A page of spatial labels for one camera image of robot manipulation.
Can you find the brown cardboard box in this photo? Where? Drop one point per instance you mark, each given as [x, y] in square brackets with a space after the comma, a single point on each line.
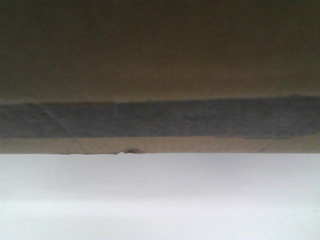
[159, 76]

